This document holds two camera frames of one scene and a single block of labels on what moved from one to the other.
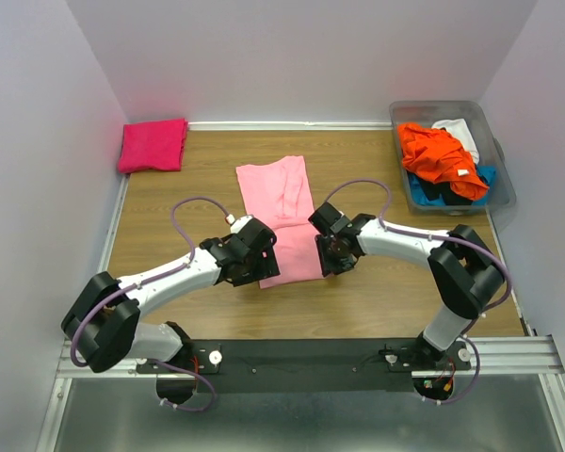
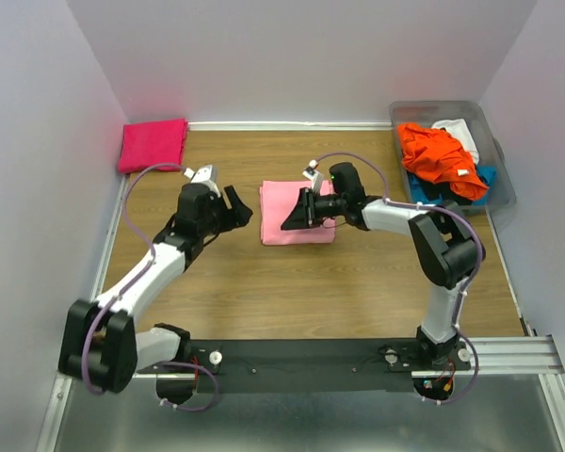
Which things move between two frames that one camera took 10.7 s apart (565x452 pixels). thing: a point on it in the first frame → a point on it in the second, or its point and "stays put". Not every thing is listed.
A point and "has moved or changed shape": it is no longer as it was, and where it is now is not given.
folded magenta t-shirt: x=159 y=144 stays put
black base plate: x=307 y=365 stays put
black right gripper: x=325 y=257 → x=308 y=207
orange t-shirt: x=438 y=157 stays put
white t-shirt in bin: x=460 y=130 stays put
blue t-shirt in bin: x=418 y=198 stays put
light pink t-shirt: x=278 y=193 has moved or changed shape
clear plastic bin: x=450 y=157 stays put
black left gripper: x=265 y=263 → x=222 y=210
